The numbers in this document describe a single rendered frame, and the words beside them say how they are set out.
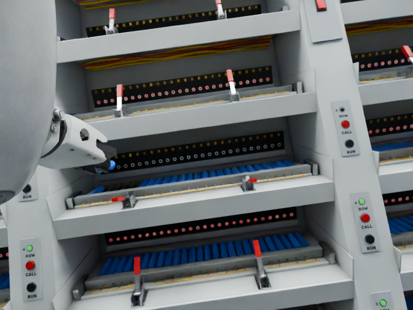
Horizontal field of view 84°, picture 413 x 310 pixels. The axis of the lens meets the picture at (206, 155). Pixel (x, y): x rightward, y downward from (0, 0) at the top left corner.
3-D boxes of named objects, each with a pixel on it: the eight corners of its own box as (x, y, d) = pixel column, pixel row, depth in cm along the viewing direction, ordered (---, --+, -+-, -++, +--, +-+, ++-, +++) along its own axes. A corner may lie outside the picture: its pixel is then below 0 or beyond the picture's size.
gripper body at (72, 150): (72, 98, 31) (110, 131, 41) (-4, 108, 31) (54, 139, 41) (68, 151, 28) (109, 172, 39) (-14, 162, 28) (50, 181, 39)
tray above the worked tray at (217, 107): (316, 111, 52) (314, 47, 50) (51, 148, 52) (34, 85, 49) (284, 111, 72) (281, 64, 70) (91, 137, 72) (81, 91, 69)
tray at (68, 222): (334, 200, 50) (334, 158, 48) (57, 240, 50) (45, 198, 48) (296, 174, 70) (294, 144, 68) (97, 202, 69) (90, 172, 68)
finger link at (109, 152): (121, 143, 39) (112, 154, 43) (69, 136, 34) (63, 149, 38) (122, 149, 38) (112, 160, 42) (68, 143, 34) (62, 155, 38)
